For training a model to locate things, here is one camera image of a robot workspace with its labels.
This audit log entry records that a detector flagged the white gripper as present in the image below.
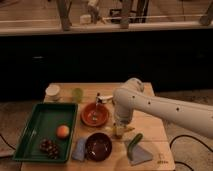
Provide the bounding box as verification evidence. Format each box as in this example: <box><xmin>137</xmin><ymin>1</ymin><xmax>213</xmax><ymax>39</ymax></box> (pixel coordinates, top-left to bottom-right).
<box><xmin>114</xmin><ymin>106</ymin><xmax>133</xmax><ymax>139</ymax></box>

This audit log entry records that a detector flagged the yellow banana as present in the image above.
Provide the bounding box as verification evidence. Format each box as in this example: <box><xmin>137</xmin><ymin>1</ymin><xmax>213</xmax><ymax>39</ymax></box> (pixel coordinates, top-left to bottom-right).
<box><xmin>105</xmin><ymin>126</ymin><xmax>135</xmax><ymax>133</ymax></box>

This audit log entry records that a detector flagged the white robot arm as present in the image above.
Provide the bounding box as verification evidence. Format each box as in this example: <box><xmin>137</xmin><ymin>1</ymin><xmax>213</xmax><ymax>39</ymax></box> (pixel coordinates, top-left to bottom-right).
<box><xmin>113</xmin><ymin>78</ymin><xmax>213</xmax><ymax>139</ymax></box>

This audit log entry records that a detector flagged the purple bowl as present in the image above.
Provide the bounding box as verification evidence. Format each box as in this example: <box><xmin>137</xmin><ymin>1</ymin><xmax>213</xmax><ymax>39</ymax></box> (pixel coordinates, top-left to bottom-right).
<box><xmin>85</xmin><ymin>133</ymin><xmax>112</xmax><ymax>162</ymax></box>

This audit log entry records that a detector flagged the orange bowl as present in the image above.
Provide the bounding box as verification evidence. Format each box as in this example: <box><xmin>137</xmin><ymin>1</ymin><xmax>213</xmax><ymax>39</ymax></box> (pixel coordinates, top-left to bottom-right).
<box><xmin>80</xmin><ymin>103</ymin><xmax>110</xmax><ymax>127</ymax></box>

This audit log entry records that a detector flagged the green cucumber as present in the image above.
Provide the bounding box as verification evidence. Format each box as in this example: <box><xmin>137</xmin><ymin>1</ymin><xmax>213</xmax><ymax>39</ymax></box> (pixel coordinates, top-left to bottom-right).
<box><xmin>127</xmin><ymin>133</ymin><xmax>143</xmax><ymax>159</ymax></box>

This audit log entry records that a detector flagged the metal spoon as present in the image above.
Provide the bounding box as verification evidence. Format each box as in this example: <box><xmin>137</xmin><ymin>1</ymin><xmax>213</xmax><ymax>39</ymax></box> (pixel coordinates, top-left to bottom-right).
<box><xmin>92</xmin><ymin>96</ymin><xmax>99</xmax><ymax>122</ymax></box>

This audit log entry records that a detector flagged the grey cloth right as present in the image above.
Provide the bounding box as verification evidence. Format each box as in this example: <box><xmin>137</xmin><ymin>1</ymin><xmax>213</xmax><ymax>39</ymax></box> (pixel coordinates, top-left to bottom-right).
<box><xmin>124</xmin><ymin>140</ymin><xmax>153</xmax><ymax>166</ymax></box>

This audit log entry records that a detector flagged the blue cloth left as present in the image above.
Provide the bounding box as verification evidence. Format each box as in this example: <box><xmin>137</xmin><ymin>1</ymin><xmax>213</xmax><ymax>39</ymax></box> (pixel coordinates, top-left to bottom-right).
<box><xmin>71</xmin><ymin>138</ymin><xmax>86</xmax><ymax>162</ymax></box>

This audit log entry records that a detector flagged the green cup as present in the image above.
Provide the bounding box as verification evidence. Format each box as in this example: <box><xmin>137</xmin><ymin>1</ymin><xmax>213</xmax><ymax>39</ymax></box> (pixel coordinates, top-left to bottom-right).
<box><xmin>71</xmin><ymin>88</ymin><xmax>83</xmax><ymax>103</ymax></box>

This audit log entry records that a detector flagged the orange peach fruit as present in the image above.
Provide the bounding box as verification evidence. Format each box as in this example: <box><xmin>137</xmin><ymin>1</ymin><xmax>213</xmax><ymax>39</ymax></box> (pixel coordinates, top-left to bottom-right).
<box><xmin>56</xmin><ymin>125</ymin><xmax>70</xmax><ymax>139</ymax></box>

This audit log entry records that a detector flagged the green plastic tray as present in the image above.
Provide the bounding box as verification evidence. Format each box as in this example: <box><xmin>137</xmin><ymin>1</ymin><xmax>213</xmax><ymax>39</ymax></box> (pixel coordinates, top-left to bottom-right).
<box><xmin>13</xmin><ymin>103</ymin><xmax>78</xmax><ymax>163</ymax></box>

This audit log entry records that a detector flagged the dark grape bunch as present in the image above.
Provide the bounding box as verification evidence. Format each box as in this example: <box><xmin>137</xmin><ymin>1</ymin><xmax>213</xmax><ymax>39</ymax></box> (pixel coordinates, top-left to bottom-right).
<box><xmin>39</xmin><ymin>139</ymin><xmax>59</xmax><ymax>159</ymax></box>

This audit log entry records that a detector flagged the black cable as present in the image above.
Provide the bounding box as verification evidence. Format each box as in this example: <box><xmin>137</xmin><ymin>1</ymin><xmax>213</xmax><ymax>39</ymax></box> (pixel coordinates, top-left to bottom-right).
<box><xmin>169</xmin><ymin>134</ymin><xmax>213</xmax><ymax>171</ymax></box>

